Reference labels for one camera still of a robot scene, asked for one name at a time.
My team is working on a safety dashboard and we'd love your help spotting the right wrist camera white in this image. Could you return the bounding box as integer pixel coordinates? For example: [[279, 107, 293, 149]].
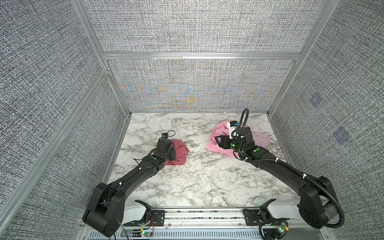
[[227, 121, 239, 139]]

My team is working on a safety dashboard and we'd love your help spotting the black corrugated cable conduit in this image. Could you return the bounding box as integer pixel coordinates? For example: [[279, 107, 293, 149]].
[[230, 107, 346, 229]]

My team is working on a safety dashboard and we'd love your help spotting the small green circuit board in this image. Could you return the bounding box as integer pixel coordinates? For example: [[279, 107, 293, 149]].
[[132, 229, 153, 238]]

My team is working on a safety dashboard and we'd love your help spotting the aluminium front rail frame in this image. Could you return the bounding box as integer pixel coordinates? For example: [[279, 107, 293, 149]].
[[75, 207, 337, 240]]

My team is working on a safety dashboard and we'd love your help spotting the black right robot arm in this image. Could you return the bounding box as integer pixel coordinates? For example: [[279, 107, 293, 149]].
[[215, 127, 345, 229]]

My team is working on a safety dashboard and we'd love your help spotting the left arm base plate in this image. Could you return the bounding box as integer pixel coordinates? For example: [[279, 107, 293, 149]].
[[122, 200, 165, 228]]

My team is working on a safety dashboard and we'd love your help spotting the mauve pink cloth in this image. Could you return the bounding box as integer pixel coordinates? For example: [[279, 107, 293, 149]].
[[252, 130, 272, 149]]

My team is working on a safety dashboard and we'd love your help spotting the light pink cloth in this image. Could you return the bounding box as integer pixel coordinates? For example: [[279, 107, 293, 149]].
[[205, 120, 241, 157]]

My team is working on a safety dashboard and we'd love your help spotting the dark pink cloth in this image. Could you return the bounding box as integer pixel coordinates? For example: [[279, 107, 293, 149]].
[[165, 140, 189, 166]]

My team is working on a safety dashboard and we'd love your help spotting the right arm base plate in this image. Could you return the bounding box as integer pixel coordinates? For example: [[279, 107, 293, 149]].
[[242, 199, 283, 226]]

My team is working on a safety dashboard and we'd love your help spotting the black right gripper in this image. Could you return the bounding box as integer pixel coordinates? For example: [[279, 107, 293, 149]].
[[214, 134, 246, 156]]

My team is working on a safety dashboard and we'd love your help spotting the right green circuit board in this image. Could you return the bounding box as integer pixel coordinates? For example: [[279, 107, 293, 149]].
[[272, 222, 289, 239]]

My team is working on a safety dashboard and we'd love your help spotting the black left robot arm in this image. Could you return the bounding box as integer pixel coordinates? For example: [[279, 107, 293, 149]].
[[83, 137, 176, 237]]

